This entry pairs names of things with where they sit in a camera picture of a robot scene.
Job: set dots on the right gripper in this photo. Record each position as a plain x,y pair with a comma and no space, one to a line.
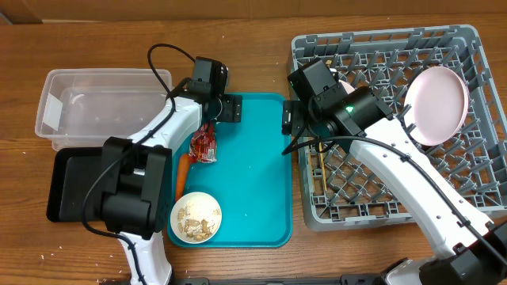
297,119

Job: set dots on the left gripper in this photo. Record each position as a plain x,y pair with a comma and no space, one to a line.
230,108

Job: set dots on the wooden chopstick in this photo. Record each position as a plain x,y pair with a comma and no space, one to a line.
310,172
323,168

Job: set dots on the red snack wrapper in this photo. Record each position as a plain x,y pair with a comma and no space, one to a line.
203,146

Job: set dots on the white bowl with peanuts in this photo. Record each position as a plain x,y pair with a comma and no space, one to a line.
195,218

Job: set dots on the large white plate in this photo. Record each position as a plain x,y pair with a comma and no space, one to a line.
438,100

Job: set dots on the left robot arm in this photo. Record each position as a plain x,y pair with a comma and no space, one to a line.
188,106

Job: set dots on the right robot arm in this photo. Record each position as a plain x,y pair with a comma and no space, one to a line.
468,247

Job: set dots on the orange carrot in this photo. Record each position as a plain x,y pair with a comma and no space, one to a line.
184,164

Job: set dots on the teal plastic tray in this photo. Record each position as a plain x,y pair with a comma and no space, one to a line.
251,178

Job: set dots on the grey dish rack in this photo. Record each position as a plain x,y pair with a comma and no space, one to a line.
473,161

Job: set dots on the clear plastic bin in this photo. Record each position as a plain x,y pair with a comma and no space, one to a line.
84,107

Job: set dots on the black plastic tray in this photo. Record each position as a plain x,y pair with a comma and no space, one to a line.
76,169

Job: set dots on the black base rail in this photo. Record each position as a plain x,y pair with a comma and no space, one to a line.
347,279

